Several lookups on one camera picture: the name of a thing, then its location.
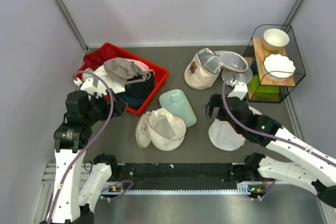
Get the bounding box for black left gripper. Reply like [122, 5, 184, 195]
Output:
[85, 87, 128, 124]

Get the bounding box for white bra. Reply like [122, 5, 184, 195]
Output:
[93, 61, 129, 94]

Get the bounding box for grey taupe bra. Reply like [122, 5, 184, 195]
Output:
[103, 57, 155, 87]

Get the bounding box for white mesh bra laundry bag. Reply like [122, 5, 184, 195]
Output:
[135, 108, 186, 151]

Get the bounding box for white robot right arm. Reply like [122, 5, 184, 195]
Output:
[205, 93, 335, 207]

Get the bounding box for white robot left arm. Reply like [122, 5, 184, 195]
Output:
[43, 89, 127, 223]

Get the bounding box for cream bear laundry bag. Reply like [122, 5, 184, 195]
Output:
[184, 47, 221, 90]

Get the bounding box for white pink-trimmed mesh bag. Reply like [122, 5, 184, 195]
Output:
[208, 119, 246, 152]

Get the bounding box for dark blue garment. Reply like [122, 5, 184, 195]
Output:
[116, 75, 154, 110]

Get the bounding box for red plastic bin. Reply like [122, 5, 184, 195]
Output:
[78, 42, 169, 115]

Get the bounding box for light green ceramic tray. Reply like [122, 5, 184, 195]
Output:
[159, 89, 197, 127]

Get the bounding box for pink garment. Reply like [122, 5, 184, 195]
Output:
[130, 59, 153, 72]

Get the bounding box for green container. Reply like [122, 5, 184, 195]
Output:
[248, 75, 279, 101]

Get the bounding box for teal item behind rack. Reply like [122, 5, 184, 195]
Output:
[250, 59, 258, 75]

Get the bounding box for red garment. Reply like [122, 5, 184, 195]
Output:
[83, 44, 120, 70]

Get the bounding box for wooden shelf board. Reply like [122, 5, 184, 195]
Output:
[253, 38, 296, 87]

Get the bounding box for white scalloped bowl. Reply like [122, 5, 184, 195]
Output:
[262, 54, 296, 82]

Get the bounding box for white round bowl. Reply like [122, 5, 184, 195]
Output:
[262, 28, 290, 51]

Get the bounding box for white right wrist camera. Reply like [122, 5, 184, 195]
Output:
[226, 80, 248, 100]

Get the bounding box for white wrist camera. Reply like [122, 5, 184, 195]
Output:
[74, 77, 108, 96]
[226, 80, 248, 100]

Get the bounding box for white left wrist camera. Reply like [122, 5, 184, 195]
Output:
[74, 77, 108, 96]

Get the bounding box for black wire shelf rack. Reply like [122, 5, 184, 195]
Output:
[243, 24, 306, 103]

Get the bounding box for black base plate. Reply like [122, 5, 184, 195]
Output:
[111, 163, 250, 189]

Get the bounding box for grey slotted cable duct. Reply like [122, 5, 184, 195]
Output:
[101, 184, 268, 197]

